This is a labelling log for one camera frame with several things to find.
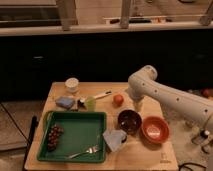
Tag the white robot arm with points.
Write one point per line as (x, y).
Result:
(198, 109)

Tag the dark red grape bunch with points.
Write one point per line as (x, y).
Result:
(53, 137)

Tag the silver metal fork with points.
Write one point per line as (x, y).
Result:
(90, 150)

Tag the green pear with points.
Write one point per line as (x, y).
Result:
(90, 103)

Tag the dark brown bowl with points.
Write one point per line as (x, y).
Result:
(129, 121)

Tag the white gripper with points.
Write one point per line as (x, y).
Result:
(136, 97)

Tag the red orange bowl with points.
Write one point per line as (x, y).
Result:
(155, 129)

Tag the small black metal clip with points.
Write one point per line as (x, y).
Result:
(78, 105)

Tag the blue sponge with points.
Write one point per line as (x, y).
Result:
(65, 102)

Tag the green plastic tray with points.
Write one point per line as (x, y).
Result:
(81, 131)

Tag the red orange apple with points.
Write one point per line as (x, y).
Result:
(118, 100)

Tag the white paper cup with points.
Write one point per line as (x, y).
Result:
(72, 84)

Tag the light blue folded cloth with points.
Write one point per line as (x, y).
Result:
(114, 138)

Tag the white handled knife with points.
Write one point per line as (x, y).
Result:
(104, 94)

